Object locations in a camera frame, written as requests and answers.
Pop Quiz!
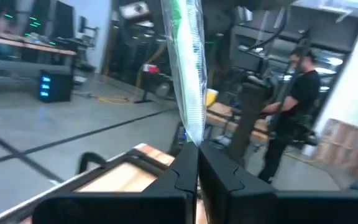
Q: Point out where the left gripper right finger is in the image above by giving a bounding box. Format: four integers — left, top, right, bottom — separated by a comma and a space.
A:
199, 141, 358, 224

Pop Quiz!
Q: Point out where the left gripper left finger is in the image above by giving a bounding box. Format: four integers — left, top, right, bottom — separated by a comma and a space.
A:
32, 141, 199, 224

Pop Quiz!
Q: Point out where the wooden-top workbench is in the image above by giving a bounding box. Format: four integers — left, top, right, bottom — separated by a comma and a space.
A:
205, 101, 272, 146

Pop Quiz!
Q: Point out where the yellow container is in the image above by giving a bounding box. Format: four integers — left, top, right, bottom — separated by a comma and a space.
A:
205, 88, 219, 108

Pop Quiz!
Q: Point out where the wooden crate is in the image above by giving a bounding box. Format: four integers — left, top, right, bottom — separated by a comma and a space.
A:
314, 117, 358, 180

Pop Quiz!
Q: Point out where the person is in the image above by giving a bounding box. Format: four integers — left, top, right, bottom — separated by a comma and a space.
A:
257, 45, 322, 185

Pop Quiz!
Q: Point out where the black computer with blue lights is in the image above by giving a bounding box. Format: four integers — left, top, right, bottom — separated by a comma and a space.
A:
38, 69, 75, 104

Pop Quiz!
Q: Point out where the white building pillar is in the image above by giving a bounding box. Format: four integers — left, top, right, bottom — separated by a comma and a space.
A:
301, 15, 358, 156

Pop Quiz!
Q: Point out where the black monitor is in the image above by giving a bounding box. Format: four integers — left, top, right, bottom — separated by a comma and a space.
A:
52, 1, 76, 40

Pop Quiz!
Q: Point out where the wooden-top desk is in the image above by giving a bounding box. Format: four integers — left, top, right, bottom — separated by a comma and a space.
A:
0, 30, 78, 94

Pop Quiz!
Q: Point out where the black cable hook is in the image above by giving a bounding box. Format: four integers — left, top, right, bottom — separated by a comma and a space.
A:
78, 151, 109, 175

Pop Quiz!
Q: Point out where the yellow floor cable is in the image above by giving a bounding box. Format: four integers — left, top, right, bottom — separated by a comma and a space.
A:
84, 92, 136, 106

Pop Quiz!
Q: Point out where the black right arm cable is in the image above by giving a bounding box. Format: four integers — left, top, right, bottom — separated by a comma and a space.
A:
246, 6, 289, 52

